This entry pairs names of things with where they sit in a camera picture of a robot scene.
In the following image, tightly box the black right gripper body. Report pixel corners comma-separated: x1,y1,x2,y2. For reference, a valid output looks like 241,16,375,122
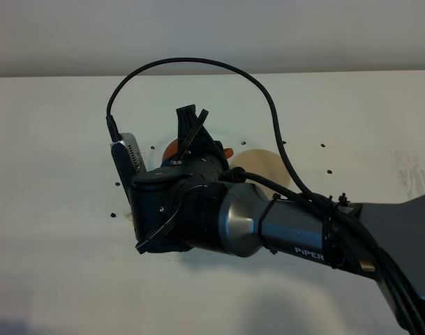
131,140,229,254

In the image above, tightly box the black camera cable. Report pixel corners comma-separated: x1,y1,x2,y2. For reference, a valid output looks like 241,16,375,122
105,57,425,335

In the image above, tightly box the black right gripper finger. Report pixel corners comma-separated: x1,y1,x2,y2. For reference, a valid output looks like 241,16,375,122
177,105,216,154

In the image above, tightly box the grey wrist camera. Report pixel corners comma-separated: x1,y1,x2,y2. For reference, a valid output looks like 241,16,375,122
110,133,147,209

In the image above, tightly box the brown clay teapot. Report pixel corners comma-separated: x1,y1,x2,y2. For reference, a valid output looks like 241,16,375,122
162,139,234,166

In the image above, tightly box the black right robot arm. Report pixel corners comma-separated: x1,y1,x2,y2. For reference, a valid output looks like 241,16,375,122
128,106,425,334

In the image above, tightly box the round beige teapot tray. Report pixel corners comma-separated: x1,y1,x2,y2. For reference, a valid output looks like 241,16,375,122
230,149,291,188

